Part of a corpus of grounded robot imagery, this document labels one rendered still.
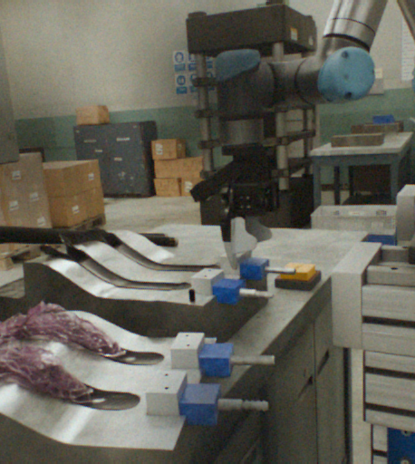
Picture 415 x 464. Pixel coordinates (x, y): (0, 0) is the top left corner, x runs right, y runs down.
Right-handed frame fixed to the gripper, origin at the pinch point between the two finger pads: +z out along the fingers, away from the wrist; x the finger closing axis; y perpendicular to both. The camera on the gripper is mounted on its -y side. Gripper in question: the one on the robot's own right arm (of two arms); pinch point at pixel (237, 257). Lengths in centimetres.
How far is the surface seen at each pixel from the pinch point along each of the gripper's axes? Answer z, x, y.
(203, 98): -40, 365, -200
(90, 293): 2.7, -17.6, -20.0
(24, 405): 3.3, -48.2, -3.5
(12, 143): -21, 29, -85
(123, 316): 6.2, -17.6, -13.3
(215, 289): 1.5, -12.8, 1.8
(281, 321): 11.4, 0.2, 7.7
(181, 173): 56, 575, -356
